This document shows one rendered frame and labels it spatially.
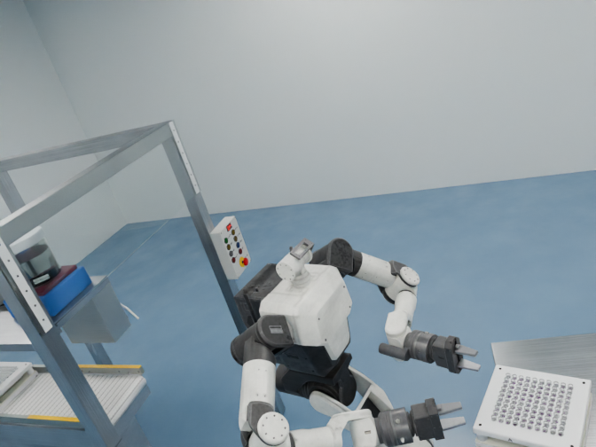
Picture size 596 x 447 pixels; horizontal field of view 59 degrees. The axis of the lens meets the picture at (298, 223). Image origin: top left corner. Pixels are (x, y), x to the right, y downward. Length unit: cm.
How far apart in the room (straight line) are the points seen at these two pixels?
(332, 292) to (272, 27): 381
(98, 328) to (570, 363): 158
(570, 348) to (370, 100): 357
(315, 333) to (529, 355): 68
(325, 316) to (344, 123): 370
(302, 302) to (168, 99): 455
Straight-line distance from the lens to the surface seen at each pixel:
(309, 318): 154
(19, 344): 189
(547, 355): 182
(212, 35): 542
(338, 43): 496
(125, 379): 227
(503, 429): 152
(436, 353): 164
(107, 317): 205
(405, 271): 187
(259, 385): 140
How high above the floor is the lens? 209
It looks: 24 degrees down
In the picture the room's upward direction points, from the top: 18 degrees counter-clockwise
